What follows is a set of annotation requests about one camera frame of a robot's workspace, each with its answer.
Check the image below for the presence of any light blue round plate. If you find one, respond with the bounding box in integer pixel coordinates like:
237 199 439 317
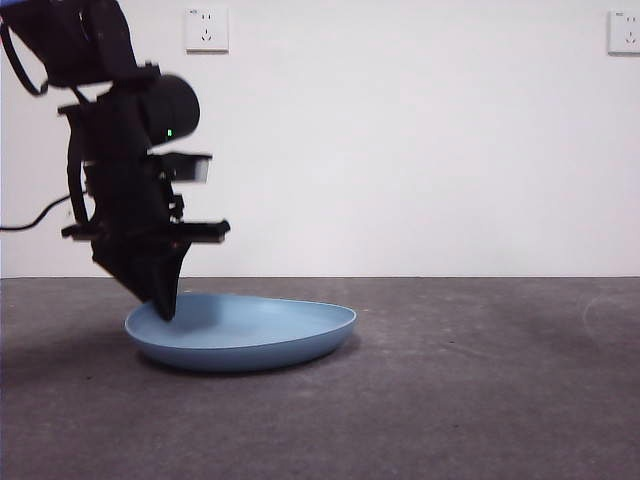
124 292 359 373

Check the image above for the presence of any pale grey left wrist camera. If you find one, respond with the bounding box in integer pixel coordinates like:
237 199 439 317
172 153 214 185

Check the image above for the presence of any thin black trailing cable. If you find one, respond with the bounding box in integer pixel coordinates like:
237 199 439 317
0 192 74 232

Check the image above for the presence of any black sheathed cable loop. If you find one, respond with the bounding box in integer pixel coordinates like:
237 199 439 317
0 19 50 97

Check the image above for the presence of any white wall socket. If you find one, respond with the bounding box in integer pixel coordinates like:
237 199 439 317
607 10 640 56
185 7 230 54

